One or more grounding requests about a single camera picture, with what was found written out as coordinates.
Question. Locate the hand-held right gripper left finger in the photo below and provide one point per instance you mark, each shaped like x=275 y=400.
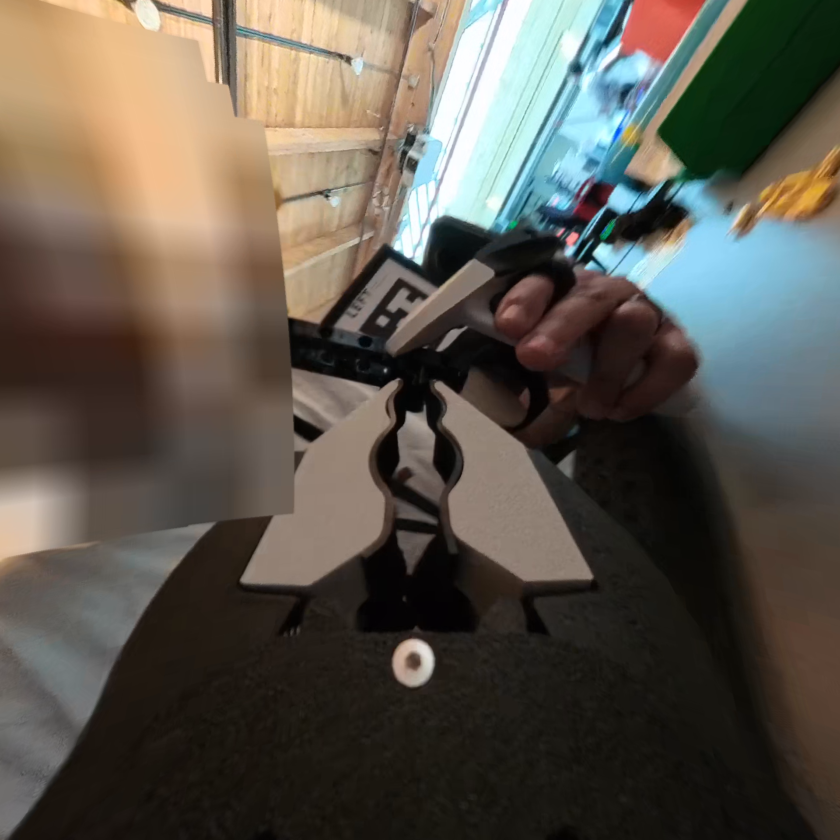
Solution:
x=328 y=505

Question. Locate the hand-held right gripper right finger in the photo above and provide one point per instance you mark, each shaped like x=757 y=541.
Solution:
x=512 y=518

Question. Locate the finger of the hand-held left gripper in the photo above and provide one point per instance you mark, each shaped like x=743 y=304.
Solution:
x=459 y=298

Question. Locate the yellow lego panel piece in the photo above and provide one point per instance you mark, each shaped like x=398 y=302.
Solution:
x=800 y=190

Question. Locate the person's left hand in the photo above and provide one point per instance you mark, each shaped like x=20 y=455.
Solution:
x=630 y=354

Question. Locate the green plastic bin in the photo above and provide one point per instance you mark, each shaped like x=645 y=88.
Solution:
x=754 y=79

